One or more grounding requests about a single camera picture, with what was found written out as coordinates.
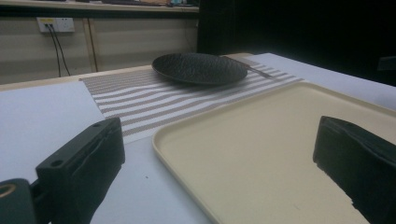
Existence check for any white wall power socket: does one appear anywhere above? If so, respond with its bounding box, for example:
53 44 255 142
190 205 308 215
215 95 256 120
35 17 76 34

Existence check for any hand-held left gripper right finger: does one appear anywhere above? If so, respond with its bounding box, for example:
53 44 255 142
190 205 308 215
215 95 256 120
312 115 396 224

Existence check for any beige plastic tray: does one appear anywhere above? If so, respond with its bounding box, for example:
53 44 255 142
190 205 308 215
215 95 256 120
151 81 396 224

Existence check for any striped woven placemat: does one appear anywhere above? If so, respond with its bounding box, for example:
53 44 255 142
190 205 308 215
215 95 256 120
78 55 304 145

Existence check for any black textured plate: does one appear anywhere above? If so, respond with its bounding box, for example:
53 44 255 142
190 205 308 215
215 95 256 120
151 52 249 86

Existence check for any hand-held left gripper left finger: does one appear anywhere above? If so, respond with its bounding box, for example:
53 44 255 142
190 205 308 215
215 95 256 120
35 117 126 224

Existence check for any black power cable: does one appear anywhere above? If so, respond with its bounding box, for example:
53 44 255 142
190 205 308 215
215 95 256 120
46 23 63 78
49 23 72 77

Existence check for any black curtain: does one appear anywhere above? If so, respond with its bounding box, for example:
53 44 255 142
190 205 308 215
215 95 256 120
196 0 396 87

